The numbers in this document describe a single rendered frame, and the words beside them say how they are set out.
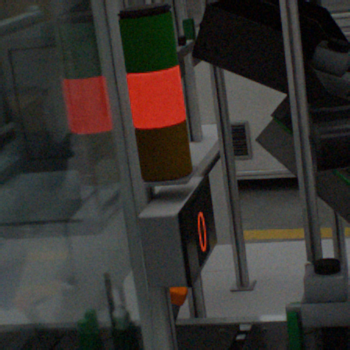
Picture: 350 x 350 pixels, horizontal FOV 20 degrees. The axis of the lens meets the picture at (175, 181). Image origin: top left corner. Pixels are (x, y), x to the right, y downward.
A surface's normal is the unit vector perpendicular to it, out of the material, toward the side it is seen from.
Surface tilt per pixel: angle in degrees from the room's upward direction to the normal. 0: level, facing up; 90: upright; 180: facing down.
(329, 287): 90
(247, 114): 90
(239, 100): 90
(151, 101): 90
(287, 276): 0
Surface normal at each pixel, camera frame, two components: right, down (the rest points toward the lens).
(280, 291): -0.13, -0.96
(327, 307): -0.22, 0.28
